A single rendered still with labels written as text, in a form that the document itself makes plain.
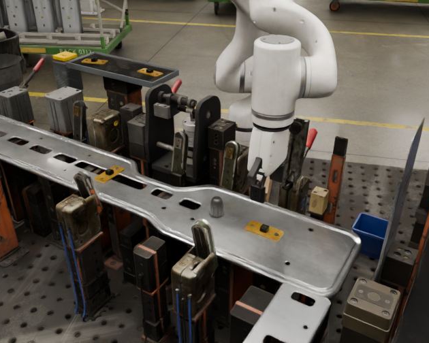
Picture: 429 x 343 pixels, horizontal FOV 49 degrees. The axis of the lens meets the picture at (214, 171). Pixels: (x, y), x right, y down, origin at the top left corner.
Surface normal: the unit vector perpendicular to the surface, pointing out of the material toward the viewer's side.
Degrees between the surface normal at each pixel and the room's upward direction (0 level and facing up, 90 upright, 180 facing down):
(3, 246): 90
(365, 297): 0
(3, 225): 90
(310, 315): 0
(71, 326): 0
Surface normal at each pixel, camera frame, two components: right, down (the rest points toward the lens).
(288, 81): 0.12, 0.49
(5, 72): 0.78, 0.37
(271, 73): -0.29, 0.51
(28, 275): 0.00, -0.85
